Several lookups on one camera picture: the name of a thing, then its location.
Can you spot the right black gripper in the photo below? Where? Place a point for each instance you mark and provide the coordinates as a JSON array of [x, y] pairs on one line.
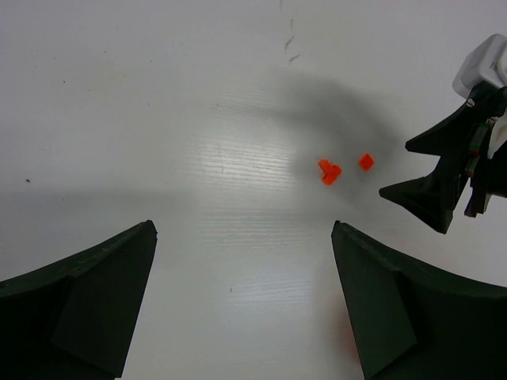
[[433, 198]]

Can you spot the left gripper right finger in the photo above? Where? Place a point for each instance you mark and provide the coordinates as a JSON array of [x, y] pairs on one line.
[[412, 320]]

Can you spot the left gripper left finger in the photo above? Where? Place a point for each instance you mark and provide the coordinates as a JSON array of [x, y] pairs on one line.
[[75, 318]]

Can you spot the small orange plate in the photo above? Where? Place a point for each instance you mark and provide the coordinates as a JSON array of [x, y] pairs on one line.
[[366, 162]]

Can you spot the small orange lego piece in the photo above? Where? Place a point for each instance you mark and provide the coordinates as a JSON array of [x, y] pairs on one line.
[[330, 172]]

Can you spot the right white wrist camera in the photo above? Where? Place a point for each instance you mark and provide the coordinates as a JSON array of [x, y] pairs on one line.
[[486, 63]]

